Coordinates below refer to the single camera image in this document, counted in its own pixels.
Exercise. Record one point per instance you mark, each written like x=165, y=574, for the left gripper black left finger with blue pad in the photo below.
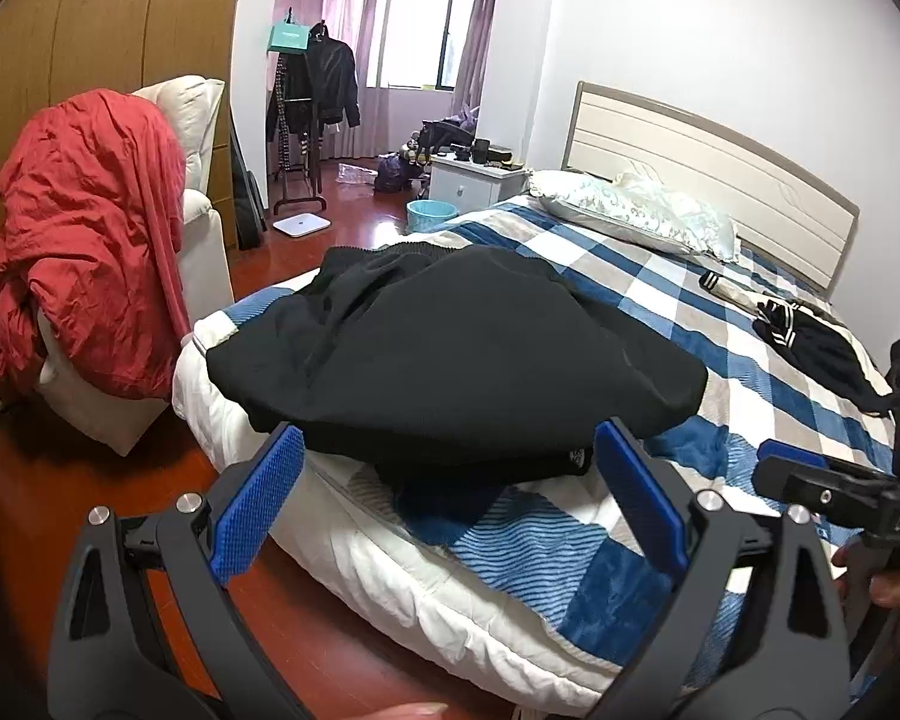
x=110, y=657

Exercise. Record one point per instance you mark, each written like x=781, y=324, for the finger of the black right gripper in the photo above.
x=842, y=492

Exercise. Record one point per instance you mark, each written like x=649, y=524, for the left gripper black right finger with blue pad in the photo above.
x=753, y=627

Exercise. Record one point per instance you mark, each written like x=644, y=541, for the black trousers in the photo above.
x=454, y=373

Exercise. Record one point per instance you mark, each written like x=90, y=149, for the person's right hand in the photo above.
x=889, y=588

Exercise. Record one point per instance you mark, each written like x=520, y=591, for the navy jacket white stripes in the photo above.
x=823, y=354

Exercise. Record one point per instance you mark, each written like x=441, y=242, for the cream wooden headboard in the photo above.
x=780, y=209

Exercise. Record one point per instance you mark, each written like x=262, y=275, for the white pillow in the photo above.
x=638, y=209

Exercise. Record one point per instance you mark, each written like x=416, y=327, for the white bedside cabinet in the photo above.
x=472, y=187

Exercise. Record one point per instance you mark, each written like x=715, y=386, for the red jacket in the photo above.
x=88, y=224

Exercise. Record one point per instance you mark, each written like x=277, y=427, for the light blue bucket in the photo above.
x=425, y=214

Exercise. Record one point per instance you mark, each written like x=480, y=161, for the white bathroom scale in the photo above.
x=301, y=225

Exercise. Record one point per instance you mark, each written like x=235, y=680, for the purple bag on floor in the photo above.
x=394, y=174

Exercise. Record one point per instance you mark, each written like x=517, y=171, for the black coat rack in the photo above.
x=294, y=120

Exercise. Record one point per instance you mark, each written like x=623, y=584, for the black hanging jacket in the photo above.
x=331, y=68

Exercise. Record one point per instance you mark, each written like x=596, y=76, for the brown wooden wardrobe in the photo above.
x=52, y=49

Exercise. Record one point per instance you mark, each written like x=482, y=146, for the pink window curtains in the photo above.
x=416, y=61

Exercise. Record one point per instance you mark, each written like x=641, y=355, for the teal paper bag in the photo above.
x=286, y=37

